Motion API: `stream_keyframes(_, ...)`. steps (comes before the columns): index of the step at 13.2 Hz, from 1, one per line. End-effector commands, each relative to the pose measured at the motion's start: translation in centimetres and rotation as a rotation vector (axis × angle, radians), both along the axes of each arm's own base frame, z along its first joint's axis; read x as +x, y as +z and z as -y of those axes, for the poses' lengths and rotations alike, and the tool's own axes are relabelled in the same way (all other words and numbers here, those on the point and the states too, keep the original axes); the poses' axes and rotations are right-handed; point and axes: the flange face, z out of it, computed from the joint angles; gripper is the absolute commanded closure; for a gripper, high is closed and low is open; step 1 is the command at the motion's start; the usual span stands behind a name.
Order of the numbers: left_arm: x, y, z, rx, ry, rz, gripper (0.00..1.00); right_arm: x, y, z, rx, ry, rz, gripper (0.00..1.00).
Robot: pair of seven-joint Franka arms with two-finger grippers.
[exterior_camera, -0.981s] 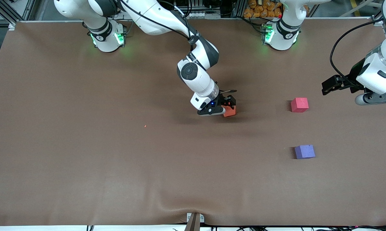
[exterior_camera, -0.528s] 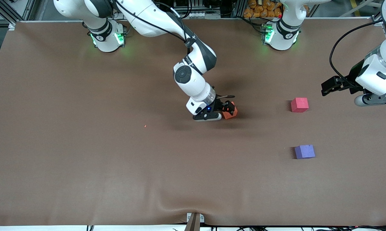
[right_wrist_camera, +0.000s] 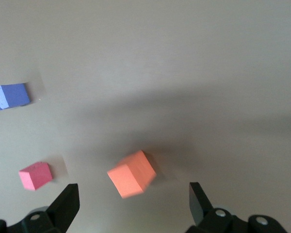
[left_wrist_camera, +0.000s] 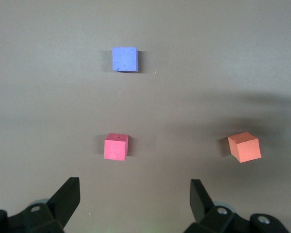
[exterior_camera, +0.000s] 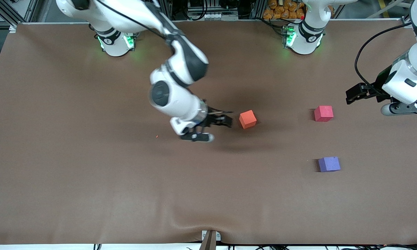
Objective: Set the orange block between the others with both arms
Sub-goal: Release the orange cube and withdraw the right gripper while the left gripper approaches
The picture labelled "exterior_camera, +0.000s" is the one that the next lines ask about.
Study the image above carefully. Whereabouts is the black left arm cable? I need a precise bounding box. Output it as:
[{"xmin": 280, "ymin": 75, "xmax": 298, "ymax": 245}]
[{"xmin": 354, "ymin": 22, "xmax": 414, "ymax": 98}]

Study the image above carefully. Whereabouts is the orange foam block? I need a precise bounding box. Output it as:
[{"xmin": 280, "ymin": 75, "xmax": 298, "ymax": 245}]
[{"xmin": 239, "ymin": 110, "xmax": 257, "ymax": 130}]

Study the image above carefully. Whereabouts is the orange packets pile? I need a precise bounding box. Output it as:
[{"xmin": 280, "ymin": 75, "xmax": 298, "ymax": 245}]
[{"xmin": 263, "ymin": 0, "xmax": 305, "ymax": 20}]

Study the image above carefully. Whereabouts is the brown table mat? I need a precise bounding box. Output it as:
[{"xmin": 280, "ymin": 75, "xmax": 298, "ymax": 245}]
[{"xmin": 0, "ymin": 21, "xmax": 417, "ymax": 245}]

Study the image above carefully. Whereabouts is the purple foam block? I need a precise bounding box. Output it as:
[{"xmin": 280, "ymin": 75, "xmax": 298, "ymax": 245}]
[{"xmin": 318, "ymin": 156, "xmax": 341, "ymax": 173}]

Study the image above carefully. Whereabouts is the red foam block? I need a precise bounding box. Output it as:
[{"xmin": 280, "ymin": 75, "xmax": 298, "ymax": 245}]
[{"xmin": 314, "ymin": 106, "xmax": 334, "ymax": 122}]

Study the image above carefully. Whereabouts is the white power strip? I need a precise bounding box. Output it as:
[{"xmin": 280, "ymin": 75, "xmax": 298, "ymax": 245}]
[{"xmin": 188, "ymin": 12, "xmax": 223, "ymax": 20}]

